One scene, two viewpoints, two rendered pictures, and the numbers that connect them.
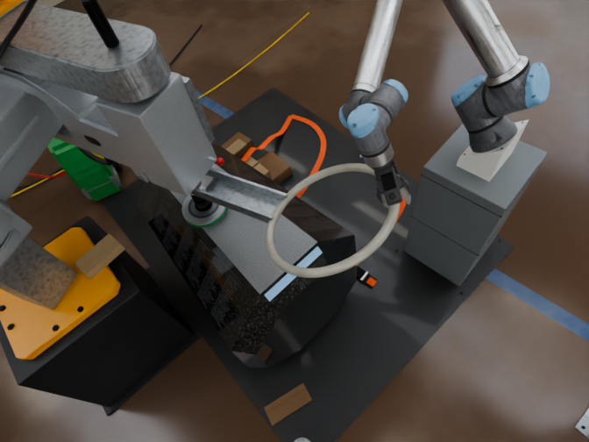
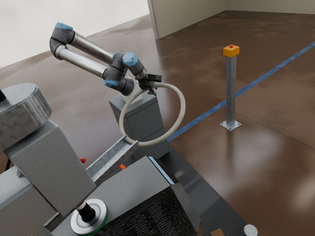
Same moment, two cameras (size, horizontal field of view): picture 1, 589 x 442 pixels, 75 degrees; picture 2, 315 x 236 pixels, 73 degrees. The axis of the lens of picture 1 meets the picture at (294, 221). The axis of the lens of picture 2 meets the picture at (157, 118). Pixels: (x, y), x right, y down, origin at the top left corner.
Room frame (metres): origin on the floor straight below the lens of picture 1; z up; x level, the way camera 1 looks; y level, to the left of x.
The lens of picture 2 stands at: (0.48, 1.03, 1.99)
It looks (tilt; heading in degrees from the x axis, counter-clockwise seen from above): 36 degrees down; 280
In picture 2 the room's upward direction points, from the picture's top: 14 degrees counter-clockwise
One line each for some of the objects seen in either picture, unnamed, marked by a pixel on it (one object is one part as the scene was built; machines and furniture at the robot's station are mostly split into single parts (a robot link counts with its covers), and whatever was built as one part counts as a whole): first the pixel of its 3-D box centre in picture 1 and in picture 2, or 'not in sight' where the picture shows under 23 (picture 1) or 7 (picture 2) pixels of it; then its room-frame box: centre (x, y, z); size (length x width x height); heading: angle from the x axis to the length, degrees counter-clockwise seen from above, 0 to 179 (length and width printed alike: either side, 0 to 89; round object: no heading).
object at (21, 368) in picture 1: (99, 315); not in sight; (0.95, 1.17, 0.37); 0.66 x 0.66 x 0.74; 31
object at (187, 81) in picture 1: (193, 110); not in sight; (1.17, 0.27, 1.38); 0.08 x 0.03 x 0.28; 51
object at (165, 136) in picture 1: (149, 131); (35, 179); (1.18, 0.46, 1.32); 0.36 x 0.22 x 0.45; 51
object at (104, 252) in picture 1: (100, 255); not in sight; (1.03, 0.93, 0.81); 0.20 x 0.10 x 0.05; 129
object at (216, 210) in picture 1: (204, 205); (88, 215); (1.13, 0.39, 0.88); 0.21 x 0.21 x 0.01
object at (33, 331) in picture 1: (53, 287); not in sight; (0.95, 1.17, 0.76); 0.49 x 0.49 x 0.05; 31
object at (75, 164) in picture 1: (73, 146); not in sight; (2.29, 1.46, 0.43); 0.35 x 0.35 x 0.87; 16
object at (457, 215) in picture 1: (463, 210); (141, 127); (1.03, -0.92, 0.42); 0.50 x 0.50 x 0.85; 36
